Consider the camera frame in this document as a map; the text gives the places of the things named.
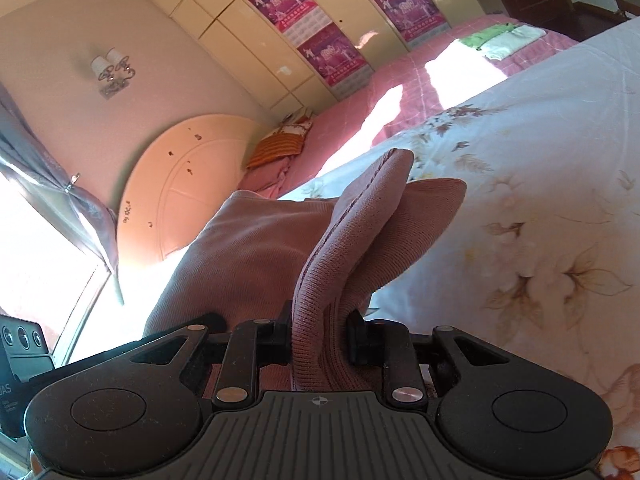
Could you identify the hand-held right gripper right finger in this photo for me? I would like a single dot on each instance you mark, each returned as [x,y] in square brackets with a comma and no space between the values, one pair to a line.
[357,342]

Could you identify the purple calendar poster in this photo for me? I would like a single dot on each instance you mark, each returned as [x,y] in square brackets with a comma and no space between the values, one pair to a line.
[407,9]
[285,4]
[332,57]

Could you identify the white and orange pillow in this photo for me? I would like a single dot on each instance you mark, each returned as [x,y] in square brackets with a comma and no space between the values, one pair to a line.
[296,122]

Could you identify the double shade wall lamp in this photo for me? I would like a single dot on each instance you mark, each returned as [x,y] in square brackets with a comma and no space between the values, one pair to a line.
[112,72]

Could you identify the cream rounded headboard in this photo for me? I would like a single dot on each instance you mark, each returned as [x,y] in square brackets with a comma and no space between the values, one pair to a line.
[200,170]

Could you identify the cream glossy wardrobe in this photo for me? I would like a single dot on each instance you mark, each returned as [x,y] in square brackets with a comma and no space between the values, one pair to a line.
[230,45]

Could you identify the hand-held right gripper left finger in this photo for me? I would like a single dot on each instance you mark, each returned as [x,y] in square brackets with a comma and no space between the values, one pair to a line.
[280,336]

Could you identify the floral white bedsheet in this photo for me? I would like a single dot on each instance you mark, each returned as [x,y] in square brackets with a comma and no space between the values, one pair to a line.
[525,160]

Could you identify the green folded cloth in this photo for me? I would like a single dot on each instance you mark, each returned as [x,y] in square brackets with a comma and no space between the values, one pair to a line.
[482,37]

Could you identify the orange striped pillow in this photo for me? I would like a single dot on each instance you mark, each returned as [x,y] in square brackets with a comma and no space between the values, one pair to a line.
[275,150]

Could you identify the pink knit sweater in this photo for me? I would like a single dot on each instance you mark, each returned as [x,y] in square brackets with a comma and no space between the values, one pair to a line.
[250,240]

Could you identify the dark wooden table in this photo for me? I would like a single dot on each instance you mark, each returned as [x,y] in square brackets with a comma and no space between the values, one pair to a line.
[627,7]

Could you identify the white folded cloth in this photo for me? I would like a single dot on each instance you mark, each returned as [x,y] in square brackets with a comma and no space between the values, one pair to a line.
[520,37]

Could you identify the bright window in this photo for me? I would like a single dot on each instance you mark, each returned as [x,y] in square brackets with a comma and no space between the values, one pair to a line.
[30,260]

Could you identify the pink quilted bedspread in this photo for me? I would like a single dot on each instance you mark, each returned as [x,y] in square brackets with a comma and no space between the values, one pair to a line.
[350,125]

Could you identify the crumpled pink blanket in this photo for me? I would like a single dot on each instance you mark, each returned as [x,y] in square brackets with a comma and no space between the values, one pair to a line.
[267,177]

